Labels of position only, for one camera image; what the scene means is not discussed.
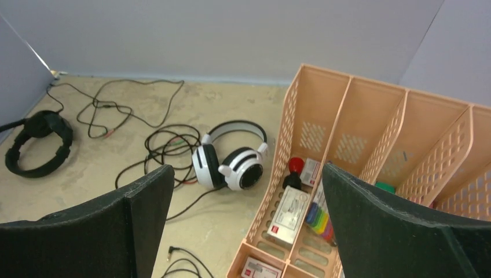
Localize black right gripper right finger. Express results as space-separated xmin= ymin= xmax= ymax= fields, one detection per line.
xmin=322 ymin=163 xmax=490 ymax=277

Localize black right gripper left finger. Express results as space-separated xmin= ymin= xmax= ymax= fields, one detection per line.
xmin=1 ymin=165 xmax=174 ymax=277

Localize black headphone cable with plug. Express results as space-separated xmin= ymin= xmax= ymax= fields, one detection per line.
xmin=160 ymin=246 xmax=215 ymax=278

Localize white and black headphones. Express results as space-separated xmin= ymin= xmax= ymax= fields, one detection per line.
xmin=192 ymin=120 xmax=269 ymax=191

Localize green cap object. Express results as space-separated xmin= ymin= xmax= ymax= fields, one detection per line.
xmin=375 ymin=181 xmax=395 ymax=194

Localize large white staples box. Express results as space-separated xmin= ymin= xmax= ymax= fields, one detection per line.
xmin=267 ymin=186 xmax=310 ymax=248

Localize small white box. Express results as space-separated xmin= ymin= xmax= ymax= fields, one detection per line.
xmin=300 ymin=158 xmax=321 ymax=187

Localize peach plastic file organizer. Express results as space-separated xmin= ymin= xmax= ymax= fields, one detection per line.
xmin=227 ymin=65 xmax=490 ymax=277

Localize white box in front tray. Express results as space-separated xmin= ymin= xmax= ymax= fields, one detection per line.
xmin=241 ymin=257 xmax=283 ymax=278

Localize black headband headset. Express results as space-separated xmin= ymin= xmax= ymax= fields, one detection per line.
xmin=1 ymin=110 xmax=74 ymax=179

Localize braided black headphone cable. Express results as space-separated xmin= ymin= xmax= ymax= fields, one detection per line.
xmin=114 ymin=123 xmax=228 ymax=222

